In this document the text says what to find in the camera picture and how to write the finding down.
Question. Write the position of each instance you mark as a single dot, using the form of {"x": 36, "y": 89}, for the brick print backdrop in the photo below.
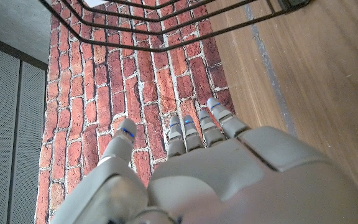
{"x": 129, "y": 93}

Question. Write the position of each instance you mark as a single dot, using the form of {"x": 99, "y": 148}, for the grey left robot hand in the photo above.
{"x": 228, "y": 180}

